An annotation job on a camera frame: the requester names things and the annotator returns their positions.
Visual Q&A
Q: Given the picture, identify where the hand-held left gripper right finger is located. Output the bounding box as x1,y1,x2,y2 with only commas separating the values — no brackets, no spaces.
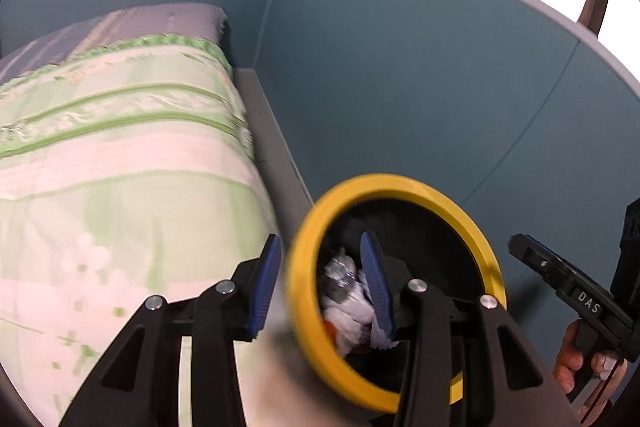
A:
360,231,576,427

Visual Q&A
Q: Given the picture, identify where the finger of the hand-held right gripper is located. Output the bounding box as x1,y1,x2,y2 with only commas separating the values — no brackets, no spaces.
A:
509,233,573,295

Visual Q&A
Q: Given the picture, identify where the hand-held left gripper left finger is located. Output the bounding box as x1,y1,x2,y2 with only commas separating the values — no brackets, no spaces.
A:
59,234,282,427

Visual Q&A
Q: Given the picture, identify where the black trash bin yellow rim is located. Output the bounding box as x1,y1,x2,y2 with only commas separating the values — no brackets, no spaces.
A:
285,173,508,415

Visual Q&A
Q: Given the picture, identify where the green floral quilt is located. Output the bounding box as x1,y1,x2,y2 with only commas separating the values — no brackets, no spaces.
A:
0,34,281,427

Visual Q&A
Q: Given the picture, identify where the white plastic bag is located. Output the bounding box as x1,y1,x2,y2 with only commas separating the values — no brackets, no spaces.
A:
320,257,376,353

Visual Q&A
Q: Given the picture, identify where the person's right hand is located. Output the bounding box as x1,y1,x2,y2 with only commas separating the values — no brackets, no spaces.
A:
554,321,628,419

